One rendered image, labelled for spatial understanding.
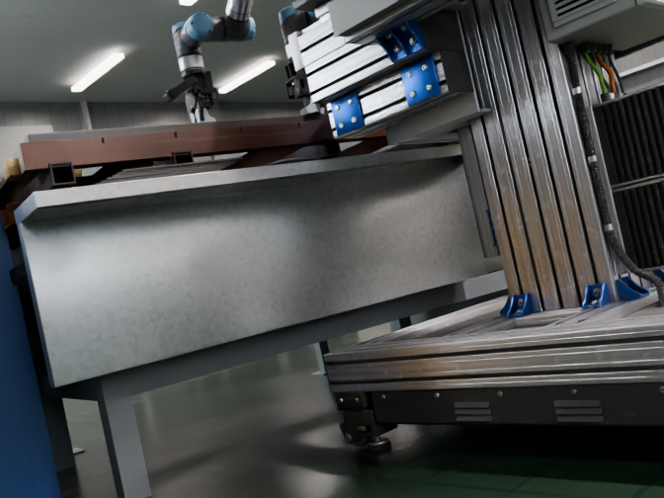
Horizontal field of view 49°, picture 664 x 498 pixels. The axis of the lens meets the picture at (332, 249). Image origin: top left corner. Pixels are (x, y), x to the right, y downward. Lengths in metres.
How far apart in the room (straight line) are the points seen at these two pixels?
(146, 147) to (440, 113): 0.69
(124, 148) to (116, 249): 0.25
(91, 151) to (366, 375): 0.80
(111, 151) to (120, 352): 0.46
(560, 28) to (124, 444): 1.29
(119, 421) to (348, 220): 0.77
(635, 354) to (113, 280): 1.06
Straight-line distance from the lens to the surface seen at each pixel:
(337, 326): 2.04
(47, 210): 1.70
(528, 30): 1.64
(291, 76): 2.25
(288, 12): 2.30
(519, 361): 1.35
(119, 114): 10.94
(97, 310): 1.65
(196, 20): 2.28
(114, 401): 1.76
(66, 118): 10.58
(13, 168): 1.79
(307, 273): 1.88
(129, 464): 1.78
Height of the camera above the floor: 0.42
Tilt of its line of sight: 2 degrees up
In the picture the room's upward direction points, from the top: 12 degrees counter-clockwise
